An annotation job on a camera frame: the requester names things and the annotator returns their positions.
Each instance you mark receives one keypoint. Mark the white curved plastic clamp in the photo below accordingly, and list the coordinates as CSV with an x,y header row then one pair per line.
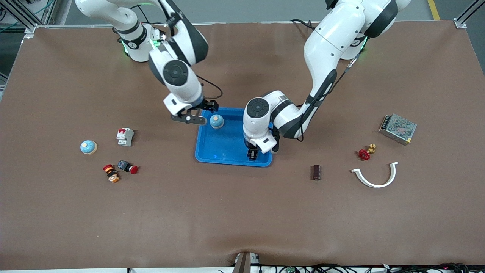
x,y
377,185

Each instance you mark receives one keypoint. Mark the white red circuit breaker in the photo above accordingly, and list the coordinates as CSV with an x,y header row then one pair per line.
x,y
125,137

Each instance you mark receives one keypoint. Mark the blue desk bell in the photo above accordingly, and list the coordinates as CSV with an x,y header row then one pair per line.
x,y
216,121
88,147

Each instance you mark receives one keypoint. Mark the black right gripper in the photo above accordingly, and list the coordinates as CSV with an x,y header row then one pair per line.
x,y
208,105

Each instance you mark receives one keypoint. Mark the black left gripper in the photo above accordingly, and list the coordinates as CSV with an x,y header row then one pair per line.
x,y
252,153

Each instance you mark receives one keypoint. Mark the red mushroom pushbutton blue block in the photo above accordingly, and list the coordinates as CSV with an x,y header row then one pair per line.
x,y
127,167

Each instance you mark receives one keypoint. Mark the blue plastic tray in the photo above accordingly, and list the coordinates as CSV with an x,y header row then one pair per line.
x,y
227,144

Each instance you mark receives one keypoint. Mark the aluminium frame post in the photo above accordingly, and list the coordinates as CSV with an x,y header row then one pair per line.
x,y
466,15
22,21

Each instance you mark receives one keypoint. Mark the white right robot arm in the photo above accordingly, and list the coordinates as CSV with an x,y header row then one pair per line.
x,y
187,89

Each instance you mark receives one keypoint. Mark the orange emergency stop button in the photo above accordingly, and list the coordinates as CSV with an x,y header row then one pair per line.
x,y
111,173

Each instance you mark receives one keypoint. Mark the brown table cover mat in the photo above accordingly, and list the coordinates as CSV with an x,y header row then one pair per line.
x,y
242,212

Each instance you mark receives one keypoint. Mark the metal mesh power supply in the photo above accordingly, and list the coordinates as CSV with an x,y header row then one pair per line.
x,y
398,129

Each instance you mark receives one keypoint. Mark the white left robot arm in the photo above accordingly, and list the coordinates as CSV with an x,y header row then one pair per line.
x,y
329,41

